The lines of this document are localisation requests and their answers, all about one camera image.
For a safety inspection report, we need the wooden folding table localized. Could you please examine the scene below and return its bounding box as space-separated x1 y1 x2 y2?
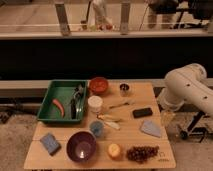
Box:
24 82 176 170

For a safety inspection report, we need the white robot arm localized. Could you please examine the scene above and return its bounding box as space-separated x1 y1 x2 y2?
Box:
157 63 213 116

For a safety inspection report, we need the green plastic tray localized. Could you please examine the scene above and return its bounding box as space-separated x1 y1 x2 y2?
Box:
37 80 87 124

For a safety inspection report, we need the blue sponge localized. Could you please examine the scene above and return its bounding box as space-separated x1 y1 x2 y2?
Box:
40 133 61 156

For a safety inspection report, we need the white round container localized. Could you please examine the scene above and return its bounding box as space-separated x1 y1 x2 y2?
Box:
88 96 103 113

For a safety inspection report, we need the light blue towel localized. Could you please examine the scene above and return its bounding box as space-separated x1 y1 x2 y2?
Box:
140 120 162 138

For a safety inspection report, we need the beige plastic spoon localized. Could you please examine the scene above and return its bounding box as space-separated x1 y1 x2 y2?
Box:
109 100 134 109

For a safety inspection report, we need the bunch of dark grapes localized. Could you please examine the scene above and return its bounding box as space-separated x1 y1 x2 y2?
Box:
126 146 159 163

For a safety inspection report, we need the black rectangular block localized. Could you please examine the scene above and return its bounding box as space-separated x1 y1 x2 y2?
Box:
133 108 153 118

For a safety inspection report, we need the black handled utensil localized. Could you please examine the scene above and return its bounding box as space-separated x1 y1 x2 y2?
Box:
70 84 84 119

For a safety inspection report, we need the orange fruit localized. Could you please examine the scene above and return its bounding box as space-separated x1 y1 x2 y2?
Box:
107 143 121 159

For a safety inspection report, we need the black wheeled stand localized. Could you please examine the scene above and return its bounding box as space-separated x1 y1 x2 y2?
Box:
177 111 213 143

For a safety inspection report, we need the blue small cup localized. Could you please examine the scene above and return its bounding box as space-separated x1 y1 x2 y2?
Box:
90 121 104 137

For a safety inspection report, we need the purple bowl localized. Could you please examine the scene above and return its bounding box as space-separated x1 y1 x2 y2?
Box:
66 131 97 163

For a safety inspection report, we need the yellow handled knife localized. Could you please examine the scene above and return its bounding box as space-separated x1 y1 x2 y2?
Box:
97 114 120 130

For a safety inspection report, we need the red bowl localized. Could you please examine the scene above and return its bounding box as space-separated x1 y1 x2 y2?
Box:
89 77 108 94

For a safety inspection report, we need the red chili pepper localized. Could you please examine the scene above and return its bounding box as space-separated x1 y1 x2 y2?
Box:
52 99 65 117

